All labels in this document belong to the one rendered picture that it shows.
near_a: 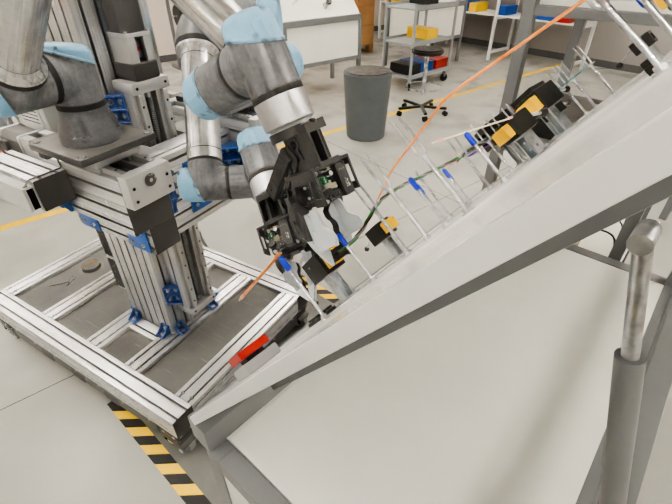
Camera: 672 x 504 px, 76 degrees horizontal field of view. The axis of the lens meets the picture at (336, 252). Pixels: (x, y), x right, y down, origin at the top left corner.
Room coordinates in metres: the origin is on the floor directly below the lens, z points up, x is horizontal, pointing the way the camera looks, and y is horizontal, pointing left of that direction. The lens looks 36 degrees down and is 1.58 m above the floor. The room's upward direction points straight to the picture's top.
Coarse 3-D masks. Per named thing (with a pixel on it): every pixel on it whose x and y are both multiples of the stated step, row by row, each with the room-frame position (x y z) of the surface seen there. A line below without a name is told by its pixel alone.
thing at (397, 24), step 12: (444, 0) 7.32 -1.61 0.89; (396, 12) 7.17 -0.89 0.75; (408, 12) 6.99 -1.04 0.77; (420, 12) 6.88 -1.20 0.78; (432, 12) 7.06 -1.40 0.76; (444, 12) 7.25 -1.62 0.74; (396, 24) 7.15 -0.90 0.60; (408, 24) 6.98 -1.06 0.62; (420, 24) 6.90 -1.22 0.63; (432, 24) 7.09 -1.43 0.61; (444, 24) 7.28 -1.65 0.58; (456, 24) 7.48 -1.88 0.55; (456, 36) 7.49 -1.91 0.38; (456, 48) 7.59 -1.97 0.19; (456, 60) 7.57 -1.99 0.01
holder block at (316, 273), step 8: (312, 256) 0.55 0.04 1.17; (304, 264) 0.57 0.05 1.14; (312, 264) 0.55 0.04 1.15; (320, 264) 0.54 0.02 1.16; (336, 264) 0.55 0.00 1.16; (312, 272) 0.56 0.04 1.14; (320, 272) 0.54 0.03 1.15; (328, 272) 0.53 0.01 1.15; (312, 280) 0.56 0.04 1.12; (320, 280) 0.54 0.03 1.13
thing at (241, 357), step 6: (264, 336) 0.42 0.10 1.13; (252, 342) 0.40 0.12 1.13; (258, 342) 0.41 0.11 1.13; (264, 342) 0.41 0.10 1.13; (246, 348) 0.39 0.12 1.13; (252, 348) 0.40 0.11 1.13; (258, 348) 0.40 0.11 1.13; (240, 354) 0.38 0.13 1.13; (246, 354) 0.39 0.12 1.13; (252, 354) 0.40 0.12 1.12; (234, 360) 0.39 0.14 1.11; (240, 360) 0.38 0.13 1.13; (246, 360) 0.39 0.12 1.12; (234, 366) 0.39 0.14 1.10
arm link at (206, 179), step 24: (192, 24) 1.05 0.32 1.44; (192, 48) 1.03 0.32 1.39; (216, 48) 1.06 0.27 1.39; (192, 120) 0.92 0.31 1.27; (216, 120) 0.94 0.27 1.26; (192, 144) 0.88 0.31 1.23; (216, 144) 0.90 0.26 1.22; (192, 168) 0.85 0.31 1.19; (216, 168) 0.85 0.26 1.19; (192, 192) 0.81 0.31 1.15; (216, 192) 0.82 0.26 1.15
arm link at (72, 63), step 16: (48, 48) 1.04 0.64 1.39; (64, 48) 1.05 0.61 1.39; (80, 48) 1.08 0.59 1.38; (48, 64) 1.02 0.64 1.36; (64, 64) 1.04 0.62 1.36; (80, 64) 1.06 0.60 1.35; (64, 80) 1.02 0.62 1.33; (80, 80) 1.05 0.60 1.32; (96, 80) 1.09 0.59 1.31; (64, 96) 1.02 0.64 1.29; (80, 96) 1.05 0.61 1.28; (96, 96) 1.08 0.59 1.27
